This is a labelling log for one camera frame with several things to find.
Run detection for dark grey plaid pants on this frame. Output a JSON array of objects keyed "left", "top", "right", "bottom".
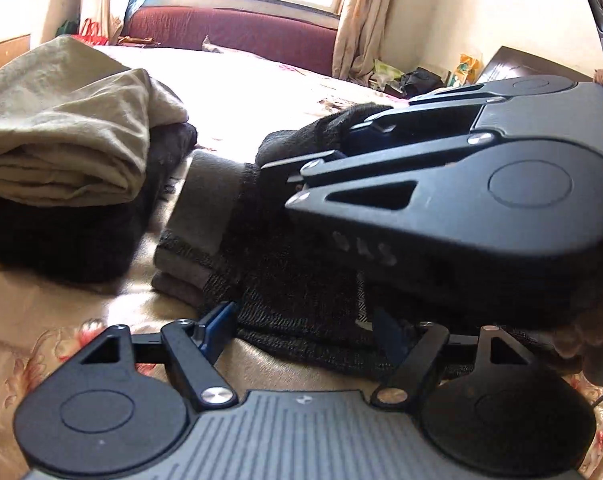
[{"left": 150, "top": 102, "right": 583, "bottom": 380}]

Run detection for green bag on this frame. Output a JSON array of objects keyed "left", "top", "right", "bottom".
[{"left": 55, "top": 18, "right": 80, "bottom": 37}]

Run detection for folded olive green garment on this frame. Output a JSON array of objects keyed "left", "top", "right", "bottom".
[{"left": 0, "top": 36, "right": 188, "bottom": 207}]

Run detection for yellow snack bag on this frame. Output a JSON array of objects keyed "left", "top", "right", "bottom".
[{"left": 450, "top": 53, "right": 483, "bottom": 88}]

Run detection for folded black garment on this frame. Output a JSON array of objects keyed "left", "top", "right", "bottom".
[{"left": 0, "top": 122, "right": 197, "bottom": 284}]

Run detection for floral bed quilt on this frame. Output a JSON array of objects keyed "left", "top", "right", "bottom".
[{"left": 0, "top": 39, "right": 603, "bottom": 479}]

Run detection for maroon window bench cushion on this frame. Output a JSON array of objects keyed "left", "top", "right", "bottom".
[{"left": 123, "top": 6, "right": 336, "bottom": 76}]

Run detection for black bag on nightstand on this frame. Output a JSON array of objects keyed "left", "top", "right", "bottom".
[{"left": 389, "top": 67, "right": 445, "bottom": 100}]

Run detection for red shopping bag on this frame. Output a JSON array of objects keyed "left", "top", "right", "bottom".
[{"left": 72, "top": 18, "right": 109, "bottom": 47}]

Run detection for right beige curtain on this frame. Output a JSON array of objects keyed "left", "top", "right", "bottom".
[{"left": 332, "top": 0, "right": 390, "bottom": 84}]

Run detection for right gloved hand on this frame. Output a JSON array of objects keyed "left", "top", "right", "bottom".
[{"left": 547, "top": 66, "right": 603, "bottom": 361}]

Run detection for dark wooden headboard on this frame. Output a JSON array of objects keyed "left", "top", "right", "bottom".
[{"left": 477, "top": 46, "right": 592, "bottom": 84}]

